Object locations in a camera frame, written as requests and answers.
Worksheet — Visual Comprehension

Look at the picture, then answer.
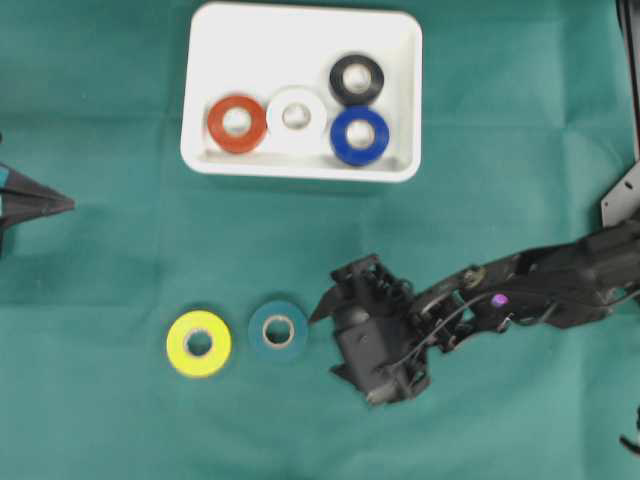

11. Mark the black cable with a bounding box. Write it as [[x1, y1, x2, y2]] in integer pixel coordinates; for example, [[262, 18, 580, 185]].
[[613, 0, 640, 161]]

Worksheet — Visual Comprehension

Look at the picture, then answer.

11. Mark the black tape roll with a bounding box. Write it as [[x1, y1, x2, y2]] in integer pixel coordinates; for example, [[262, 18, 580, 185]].
[[329, 53, 385, 106]]

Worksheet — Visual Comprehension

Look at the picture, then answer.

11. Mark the red tape roll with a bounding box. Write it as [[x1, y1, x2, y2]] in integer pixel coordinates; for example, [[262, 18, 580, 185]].
[[206, 94, 267, 154]]

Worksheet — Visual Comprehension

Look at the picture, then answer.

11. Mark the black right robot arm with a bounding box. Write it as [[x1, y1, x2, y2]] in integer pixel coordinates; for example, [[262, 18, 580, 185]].
[[309, 214, 639, 406]]

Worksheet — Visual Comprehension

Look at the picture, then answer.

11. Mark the black clip at edge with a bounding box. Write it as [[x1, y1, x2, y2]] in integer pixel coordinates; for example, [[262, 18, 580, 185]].
[[619, 407, 640, 457]]

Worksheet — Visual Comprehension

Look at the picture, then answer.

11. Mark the teal tape roll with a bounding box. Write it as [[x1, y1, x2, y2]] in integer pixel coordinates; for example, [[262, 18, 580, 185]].
[[248, 300, 308, 363]]

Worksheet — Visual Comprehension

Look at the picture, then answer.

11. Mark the yellow tape roll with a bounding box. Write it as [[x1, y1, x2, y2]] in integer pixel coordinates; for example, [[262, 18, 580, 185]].
[[166, 310, 233, 379]]

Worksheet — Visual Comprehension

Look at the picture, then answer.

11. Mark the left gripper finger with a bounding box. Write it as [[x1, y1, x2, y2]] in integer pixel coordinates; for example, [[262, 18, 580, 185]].
[[1, 163, 75, 208], [1, 199, 75, 234]]

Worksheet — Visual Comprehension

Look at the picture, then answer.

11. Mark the blue tape roll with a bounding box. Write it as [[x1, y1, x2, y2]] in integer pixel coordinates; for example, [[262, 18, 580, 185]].
[[329, 106, 390, 167]]

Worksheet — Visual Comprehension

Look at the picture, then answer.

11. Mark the white tape roll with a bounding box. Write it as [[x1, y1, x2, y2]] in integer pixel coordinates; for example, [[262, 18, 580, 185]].
[[266, 86, 328, 146]]

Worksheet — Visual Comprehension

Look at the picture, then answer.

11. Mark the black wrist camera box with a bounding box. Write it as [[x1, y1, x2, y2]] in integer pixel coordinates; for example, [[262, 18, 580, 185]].
[[333, 306, 405, 405]]

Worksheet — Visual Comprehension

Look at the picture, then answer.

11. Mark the white plastic tray case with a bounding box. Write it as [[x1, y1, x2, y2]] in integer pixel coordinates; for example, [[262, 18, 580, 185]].
[[180, 2, 423, 183]]

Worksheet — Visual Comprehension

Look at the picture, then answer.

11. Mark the green table cloth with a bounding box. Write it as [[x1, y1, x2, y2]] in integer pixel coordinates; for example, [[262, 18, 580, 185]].
[[1, 1, 639, 479]]

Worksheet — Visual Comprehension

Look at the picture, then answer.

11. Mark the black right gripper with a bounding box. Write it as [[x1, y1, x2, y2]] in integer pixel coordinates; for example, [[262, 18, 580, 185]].
[[309, 255, 430, 403]]

